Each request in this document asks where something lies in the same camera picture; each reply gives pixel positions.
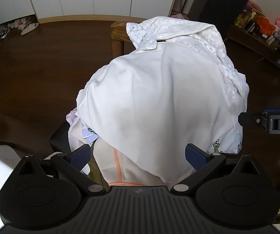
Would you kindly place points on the pink head mop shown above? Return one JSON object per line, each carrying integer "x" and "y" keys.
{"x": 178, "y": 16}

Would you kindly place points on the black office chair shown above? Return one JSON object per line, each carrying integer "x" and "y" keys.
{"x": 57, "y": 139}

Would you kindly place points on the black cabinet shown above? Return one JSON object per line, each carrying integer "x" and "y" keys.
{"x": 217, "y": 4}

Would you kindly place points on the white lace garment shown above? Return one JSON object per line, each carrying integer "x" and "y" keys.
{"x": 142, "y": 33}

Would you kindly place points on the cream garment with orange stitching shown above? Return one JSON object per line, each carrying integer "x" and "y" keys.
{"x": 105, "y": 165}

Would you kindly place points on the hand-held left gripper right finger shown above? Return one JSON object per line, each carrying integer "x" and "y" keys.
{"x": 196, "y": 156}

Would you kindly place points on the white lilac printed cloth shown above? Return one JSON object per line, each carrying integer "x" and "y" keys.
{"x": 90, "y": 132}

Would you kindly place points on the pale lilac garment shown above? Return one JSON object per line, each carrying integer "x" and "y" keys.
{"x": 73, "y": 117}

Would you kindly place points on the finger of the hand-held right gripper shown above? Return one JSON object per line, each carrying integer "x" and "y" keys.
{"x": 252, "y": 120}

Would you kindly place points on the white shirt with dark print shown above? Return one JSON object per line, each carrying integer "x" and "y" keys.
{"x": 227, "y": 147}

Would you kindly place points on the wooden chair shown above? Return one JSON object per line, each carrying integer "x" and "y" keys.
{"x": 117, "y": 39}

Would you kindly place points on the orange plastic bag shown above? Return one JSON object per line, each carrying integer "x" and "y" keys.
{"x": 265, "y": 26}

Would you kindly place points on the white smooth garment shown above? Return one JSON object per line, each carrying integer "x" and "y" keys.
{"x": 154, "y": 102}

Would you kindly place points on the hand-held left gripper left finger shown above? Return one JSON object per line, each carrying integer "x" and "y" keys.
{"x": 80, "y": 154}

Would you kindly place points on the wooden low shelf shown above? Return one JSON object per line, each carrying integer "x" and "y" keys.
{"x": 252, "y": 45}

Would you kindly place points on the pile of shoes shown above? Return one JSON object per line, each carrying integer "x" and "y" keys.
{"x": 29, "y": 26}

